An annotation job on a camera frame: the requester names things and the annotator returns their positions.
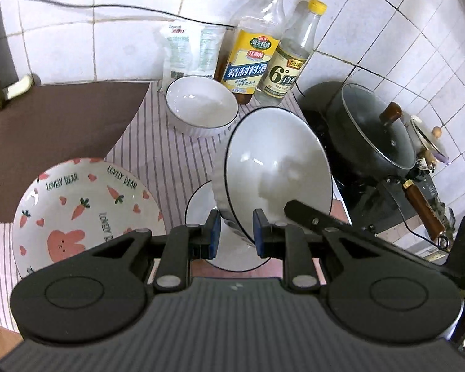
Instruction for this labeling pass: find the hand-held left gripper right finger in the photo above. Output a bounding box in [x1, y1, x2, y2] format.
[253, 208, 376, 293]

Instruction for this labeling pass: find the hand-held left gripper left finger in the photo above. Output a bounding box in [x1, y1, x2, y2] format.
[91, 209, 221, 293]

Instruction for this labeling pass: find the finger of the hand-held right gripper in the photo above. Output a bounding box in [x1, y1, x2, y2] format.
[284, 199, 452, 276]

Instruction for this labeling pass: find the white ribbed bowl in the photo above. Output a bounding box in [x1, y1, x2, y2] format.
[185, 180, 281, 272]
[211, 107, 334, 246]
[165, 75, 239, 137]

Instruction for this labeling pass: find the black pot with glass lid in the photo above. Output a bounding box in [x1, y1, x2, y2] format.
[298, 81, 456, 249]

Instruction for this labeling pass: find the glass lid with wooden knob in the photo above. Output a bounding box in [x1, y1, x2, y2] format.
[341, 83, 417, 169]

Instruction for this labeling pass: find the striped and brown tablecloth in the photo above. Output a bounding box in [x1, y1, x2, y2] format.
[0, 81, 349, 334]

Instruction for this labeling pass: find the white pot with wooden knob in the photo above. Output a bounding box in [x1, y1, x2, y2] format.
[409, 114, 452, 171]

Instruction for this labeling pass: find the white plate with pink rabbit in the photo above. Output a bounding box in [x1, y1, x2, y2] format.
[11, 157, 167, 280]

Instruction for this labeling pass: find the vinegar bottle, yellow cap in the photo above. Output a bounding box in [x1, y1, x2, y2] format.
[254, 0, 328, 107]

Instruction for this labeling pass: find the cooking wine bottle, brown cap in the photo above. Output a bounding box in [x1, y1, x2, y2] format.
[213, 0, 292, 105]

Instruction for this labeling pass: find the clear plastic bag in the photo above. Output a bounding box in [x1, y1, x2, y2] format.
[161, 23, 227, 91]

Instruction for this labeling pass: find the black saucepan with wooden handle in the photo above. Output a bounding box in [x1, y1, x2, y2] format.
[325, 83, 448, 241]

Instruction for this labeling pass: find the white knife handle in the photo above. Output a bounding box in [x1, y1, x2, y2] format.
[2, 74, 41, 99]

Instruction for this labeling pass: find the black cable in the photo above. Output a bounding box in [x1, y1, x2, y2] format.
[0, 0, 237, 32]

